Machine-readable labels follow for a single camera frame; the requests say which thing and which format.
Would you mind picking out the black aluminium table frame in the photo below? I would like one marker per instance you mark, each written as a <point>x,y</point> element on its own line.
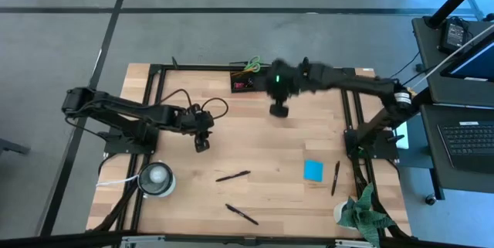
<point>193,67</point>

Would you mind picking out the black scale-print pen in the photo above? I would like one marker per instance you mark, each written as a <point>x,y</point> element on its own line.
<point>233,176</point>
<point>242,214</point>
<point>335,178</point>

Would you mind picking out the black mesh desk organizer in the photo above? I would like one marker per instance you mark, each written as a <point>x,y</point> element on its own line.
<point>256,87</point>

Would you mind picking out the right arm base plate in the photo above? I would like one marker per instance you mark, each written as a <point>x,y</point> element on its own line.
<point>382,147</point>

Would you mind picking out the silver metal bracket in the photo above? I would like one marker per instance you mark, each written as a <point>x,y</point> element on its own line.
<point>353,244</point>
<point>143,242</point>

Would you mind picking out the red eraser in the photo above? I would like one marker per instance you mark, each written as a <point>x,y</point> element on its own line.
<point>239,85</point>

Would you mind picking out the white plant pot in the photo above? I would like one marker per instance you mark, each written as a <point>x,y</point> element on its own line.
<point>339,211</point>

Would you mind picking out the dark tablet screen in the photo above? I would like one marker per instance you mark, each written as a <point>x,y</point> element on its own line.
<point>474,64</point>

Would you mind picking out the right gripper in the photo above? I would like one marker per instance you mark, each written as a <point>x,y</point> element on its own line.
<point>287,85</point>

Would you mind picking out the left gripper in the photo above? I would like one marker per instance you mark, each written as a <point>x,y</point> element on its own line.
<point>202,122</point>

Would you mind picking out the orange pencil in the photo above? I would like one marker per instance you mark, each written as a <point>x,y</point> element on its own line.
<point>249,72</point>
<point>241,75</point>

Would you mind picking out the green leafy plant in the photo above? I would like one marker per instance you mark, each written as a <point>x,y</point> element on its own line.
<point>364,217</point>

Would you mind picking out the black side desk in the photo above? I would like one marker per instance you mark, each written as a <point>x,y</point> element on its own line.
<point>432,85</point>

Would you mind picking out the black caster wheel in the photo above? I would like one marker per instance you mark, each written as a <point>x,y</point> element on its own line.
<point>430,200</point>

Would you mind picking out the black frame crossbar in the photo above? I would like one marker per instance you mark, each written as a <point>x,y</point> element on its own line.
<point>58,240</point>

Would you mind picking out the grey chair leg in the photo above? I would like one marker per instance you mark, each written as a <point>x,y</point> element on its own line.
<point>11,145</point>

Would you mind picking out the blue sticky note pad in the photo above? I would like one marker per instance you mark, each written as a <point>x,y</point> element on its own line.
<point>313,170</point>

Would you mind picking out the black binder clip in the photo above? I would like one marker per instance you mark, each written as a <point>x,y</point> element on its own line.
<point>246,84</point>
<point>251,83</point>

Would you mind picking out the black power adapter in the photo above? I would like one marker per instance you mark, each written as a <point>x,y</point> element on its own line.
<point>454,35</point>

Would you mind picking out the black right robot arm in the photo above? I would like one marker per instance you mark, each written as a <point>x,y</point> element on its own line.
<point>347,80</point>

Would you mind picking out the black laptop keyboard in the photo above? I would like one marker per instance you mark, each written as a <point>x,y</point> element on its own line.
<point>467,143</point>

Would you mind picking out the white paper sheet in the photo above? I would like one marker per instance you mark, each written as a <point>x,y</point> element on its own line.
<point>403,136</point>

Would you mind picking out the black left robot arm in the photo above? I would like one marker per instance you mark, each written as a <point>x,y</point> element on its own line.
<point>116,105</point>

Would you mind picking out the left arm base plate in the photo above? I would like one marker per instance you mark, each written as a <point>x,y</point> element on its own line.
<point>116,145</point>

